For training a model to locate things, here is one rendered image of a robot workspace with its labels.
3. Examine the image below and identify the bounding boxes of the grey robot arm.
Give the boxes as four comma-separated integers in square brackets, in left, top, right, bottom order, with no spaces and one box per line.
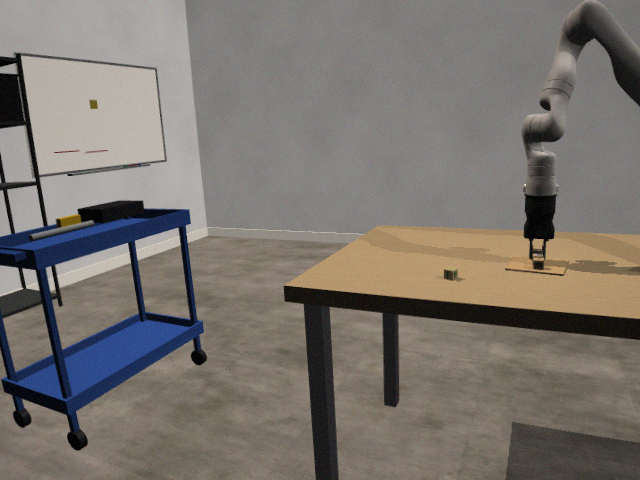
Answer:
[521,0,640,176]

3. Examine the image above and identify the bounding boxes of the tan square mat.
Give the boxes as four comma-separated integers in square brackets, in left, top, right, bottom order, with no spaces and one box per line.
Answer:
[505,255,568,276]

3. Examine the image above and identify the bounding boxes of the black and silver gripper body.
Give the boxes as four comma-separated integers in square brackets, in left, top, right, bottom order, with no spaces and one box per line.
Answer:
[523,175,559,239]

